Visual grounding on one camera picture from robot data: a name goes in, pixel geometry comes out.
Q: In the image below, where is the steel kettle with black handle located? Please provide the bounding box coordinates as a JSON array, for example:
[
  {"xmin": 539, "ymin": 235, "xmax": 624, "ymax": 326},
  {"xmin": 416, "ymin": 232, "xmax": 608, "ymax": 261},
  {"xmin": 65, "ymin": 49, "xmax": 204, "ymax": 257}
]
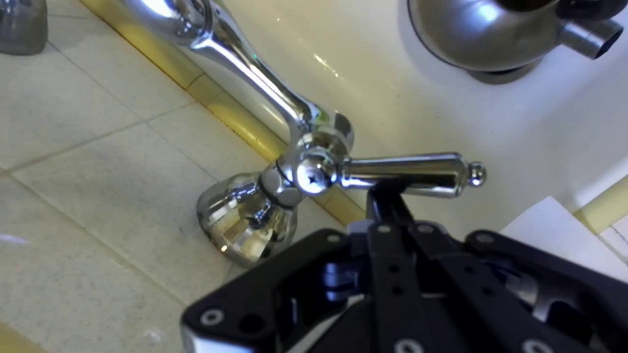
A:
[{"xmin": 404, "ymin": 0, "xmax": 628, "ymax": 86}]

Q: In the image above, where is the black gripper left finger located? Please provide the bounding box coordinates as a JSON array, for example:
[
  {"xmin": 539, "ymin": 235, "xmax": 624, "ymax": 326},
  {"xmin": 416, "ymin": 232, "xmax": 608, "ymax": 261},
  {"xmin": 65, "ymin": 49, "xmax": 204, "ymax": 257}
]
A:
[{"xmin": 178, "ymin": 182, "xmax": 396, "ymax": 353}]

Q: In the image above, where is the chrome wall faucet body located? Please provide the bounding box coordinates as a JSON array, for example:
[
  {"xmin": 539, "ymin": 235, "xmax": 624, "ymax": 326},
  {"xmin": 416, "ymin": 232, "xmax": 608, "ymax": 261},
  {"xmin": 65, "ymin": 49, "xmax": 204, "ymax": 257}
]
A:
[{"xmin": 0, "ymin": 0, "xmax": 357, "ymax": 269}]

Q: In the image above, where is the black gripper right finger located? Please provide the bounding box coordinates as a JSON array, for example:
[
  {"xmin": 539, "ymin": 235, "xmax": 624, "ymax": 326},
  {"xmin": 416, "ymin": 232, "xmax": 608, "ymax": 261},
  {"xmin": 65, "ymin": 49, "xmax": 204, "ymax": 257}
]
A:
[{"xmin": 390, "ymin": 186, "xmax": 628, "ymax": 353}]

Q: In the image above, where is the chrome lever tap handle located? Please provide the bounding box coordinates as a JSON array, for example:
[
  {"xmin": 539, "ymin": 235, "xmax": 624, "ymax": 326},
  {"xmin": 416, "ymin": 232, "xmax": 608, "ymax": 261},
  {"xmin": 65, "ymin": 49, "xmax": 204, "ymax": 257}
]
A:
[{"xmin": 292, "ymin": 147, "xmax": 488, "ymax": 200}]

